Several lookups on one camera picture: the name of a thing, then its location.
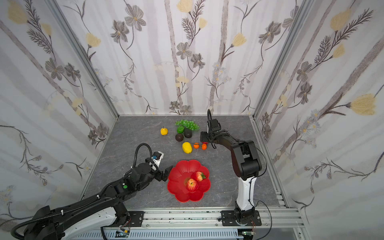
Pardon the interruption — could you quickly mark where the red flower-shaped fruit bowl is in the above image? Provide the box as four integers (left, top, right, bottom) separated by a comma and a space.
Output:
167, 160, 211, 203

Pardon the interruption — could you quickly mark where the yellow lemon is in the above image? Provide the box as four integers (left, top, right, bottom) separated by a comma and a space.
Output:
182, 142, 193, 154

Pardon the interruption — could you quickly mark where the red apple fruit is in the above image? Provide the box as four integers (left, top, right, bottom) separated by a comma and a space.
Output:
184, 178, 199, 192

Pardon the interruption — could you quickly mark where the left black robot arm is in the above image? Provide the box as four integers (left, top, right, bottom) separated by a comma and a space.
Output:
11, 163, 173, 240

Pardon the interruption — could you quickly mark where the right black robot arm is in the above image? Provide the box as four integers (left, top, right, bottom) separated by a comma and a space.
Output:
200, 131, 262, 226

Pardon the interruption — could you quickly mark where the green lime fruit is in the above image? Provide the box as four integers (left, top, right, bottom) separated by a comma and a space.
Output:
177, 126, 185, 134

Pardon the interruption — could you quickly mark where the dark avocado upper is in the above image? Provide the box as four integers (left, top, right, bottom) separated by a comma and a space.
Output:
184, 128, 193, 139

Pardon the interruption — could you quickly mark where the green grape bunch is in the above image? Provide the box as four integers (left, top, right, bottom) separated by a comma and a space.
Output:
175, 120, 200, 131

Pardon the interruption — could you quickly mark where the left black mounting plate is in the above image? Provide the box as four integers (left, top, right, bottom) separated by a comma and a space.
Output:
112, 211, 145, 228

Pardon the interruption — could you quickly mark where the black mounting plate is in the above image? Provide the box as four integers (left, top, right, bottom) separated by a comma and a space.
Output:
220, 209, 262, 227
112, 211, 145, 228

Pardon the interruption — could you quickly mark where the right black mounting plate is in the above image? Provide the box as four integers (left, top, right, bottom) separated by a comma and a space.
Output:
220, 209, 262, 227

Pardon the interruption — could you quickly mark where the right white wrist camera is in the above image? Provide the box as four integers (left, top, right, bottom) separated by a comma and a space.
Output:
208, 119, 221, 133

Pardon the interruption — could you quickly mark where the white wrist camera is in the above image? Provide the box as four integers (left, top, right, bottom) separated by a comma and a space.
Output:
208, 119, 221, 133
151, 151, 164, 170

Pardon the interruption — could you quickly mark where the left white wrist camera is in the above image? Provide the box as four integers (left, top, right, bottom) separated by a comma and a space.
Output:
151, 151, 164, 170

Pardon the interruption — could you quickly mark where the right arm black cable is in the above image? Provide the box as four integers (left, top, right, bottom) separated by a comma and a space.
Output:
248, 146, 273, 240

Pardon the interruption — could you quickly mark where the white slotted cable duct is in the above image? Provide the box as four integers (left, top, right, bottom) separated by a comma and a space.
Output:
75, 229, 244, 240

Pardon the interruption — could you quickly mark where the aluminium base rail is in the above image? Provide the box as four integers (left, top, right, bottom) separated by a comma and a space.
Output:
56, 206, 304, 240

